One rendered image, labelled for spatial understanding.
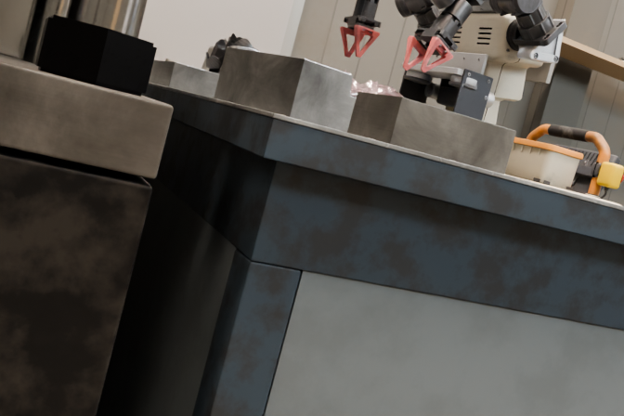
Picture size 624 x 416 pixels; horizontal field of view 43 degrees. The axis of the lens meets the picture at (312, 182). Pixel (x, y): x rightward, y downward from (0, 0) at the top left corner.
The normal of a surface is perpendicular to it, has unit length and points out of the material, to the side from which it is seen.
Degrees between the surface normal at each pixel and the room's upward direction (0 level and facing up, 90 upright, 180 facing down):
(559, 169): 92
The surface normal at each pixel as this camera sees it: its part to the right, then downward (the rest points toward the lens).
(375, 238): 0.36, 0.16
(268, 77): -0.75, -0.15
